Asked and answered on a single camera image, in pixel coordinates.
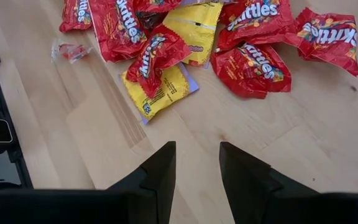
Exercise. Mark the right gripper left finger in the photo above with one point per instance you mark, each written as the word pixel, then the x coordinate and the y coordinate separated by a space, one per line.
pixel 104 208

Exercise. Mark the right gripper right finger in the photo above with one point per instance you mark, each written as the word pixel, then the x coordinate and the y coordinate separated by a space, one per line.
pixel 275 205

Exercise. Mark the yellow Sour Patch candy pack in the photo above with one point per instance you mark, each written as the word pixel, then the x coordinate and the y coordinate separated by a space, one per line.
pixel 163 93
pixel 194 31

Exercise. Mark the clear wrapper red gummy candy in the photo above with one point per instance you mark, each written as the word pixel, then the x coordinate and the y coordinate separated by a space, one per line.
pixel 70 49

